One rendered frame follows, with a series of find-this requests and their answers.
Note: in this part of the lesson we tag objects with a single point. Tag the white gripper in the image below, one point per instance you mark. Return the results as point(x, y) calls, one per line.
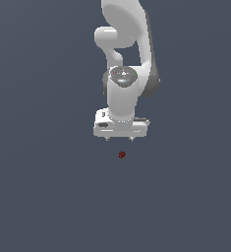
point(120, 128)

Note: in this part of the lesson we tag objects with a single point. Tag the small red cube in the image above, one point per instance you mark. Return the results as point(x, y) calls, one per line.
point(122, 154)

